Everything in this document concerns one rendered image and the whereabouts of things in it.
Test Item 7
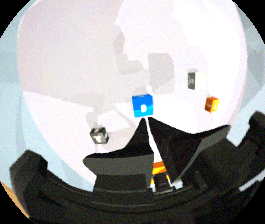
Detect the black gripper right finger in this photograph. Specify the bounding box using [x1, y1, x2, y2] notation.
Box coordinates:
[148, 116, 232, 184]

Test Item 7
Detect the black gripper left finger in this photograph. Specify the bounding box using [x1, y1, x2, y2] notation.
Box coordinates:
[83, 119, 155, 189]

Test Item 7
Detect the blue block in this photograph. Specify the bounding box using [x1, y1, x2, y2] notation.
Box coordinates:
[132, 93, 153, 117]

